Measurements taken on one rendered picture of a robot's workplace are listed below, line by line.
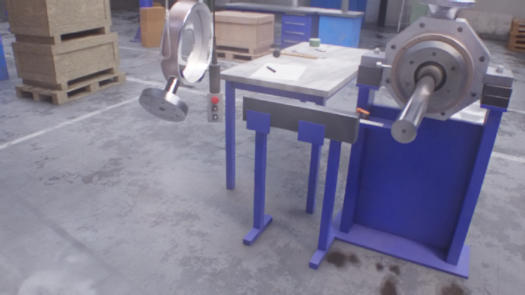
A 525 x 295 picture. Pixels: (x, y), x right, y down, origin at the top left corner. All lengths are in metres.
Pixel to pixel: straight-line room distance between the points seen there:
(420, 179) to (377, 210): 0.34
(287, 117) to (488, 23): 11.75
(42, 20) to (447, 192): 4.43
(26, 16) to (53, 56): 0.59
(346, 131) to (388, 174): 0.57
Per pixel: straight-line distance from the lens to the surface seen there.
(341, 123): 1.92
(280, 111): 2.02
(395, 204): 2.48
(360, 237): 2.51
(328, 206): 2.15
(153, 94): 1.54
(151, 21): 8.49
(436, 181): 2.38
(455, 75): 1.90
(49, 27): 5.05
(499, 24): 13.47
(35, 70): 5.42
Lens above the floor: 1.49
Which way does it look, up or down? 24 degrees down
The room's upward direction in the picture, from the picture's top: 2 degrees clockwise
